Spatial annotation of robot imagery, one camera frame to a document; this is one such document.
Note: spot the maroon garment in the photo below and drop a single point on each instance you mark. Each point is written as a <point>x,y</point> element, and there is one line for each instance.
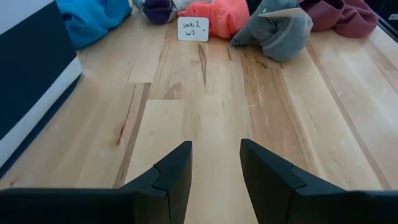
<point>348,17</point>

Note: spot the white sock purple toe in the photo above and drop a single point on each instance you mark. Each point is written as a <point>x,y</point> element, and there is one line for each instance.
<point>160,11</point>

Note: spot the navy white striped fabric basket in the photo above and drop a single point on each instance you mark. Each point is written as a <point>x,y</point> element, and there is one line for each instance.
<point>31,77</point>

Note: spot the teal blue garment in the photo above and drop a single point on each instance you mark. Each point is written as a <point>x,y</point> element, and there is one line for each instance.
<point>93,18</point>

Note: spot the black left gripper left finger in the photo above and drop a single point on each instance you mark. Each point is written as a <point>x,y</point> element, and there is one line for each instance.
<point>168,186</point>

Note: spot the coral pink sock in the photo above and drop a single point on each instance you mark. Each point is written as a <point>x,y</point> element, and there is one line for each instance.
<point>227,18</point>

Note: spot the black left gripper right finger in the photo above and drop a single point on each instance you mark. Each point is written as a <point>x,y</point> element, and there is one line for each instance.
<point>276,189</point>

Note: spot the grey sock teal toe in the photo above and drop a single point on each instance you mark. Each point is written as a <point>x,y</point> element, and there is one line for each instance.
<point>283,37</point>

